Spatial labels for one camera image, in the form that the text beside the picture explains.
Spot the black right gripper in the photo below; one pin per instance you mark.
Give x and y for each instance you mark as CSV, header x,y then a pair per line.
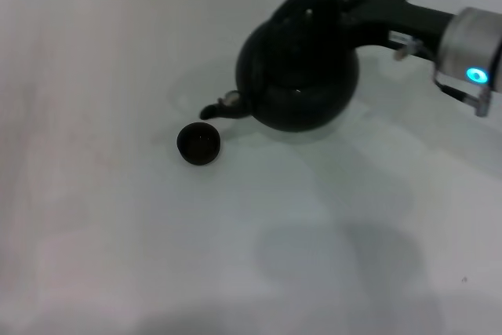
x,y
408,19

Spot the black round teapot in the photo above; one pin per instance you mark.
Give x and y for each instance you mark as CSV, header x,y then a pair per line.
x,y
298,76

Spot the small dark teacup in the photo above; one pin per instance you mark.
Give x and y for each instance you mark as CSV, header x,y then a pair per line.
x,y
198,143

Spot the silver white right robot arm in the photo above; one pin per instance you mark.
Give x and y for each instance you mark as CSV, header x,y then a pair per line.
x,y
466,44

